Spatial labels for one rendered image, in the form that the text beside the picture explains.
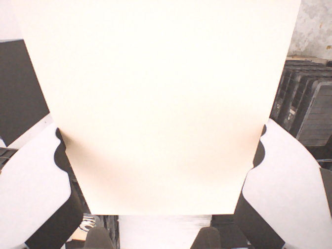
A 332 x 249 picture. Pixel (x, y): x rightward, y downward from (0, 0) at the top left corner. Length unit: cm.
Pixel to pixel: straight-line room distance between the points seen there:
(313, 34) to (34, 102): 152
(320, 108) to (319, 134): 15
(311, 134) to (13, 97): 120
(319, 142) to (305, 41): 67
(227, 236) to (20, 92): 202
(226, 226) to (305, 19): 191
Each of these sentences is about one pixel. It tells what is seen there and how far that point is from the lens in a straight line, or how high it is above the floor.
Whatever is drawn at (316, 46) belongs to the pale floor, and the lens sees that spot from 156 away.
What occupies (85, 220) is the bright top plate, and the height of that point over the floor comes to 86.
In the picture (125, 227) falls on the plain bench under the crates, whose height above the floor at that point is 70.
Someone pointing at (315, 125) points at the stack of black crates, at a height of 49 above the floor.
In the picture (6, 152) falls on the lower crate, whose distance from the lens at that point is 87.
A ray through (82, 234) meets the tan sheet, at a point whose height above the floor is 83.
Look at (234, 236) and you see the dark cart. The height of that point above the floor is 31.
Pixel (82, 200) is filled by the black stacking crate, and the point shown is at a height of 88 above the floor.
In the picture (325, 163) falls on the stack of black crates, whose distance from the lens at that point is 144.
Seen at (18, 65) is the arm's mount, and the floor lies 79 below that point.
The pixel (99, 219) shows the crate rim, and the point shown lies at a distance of 57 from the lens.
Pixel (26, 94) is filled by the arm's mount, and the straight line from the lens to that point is 56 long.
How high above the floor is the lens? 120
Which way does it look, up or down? 60 degrees down
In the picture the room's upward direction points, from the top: 179 degrees counter-clockwise
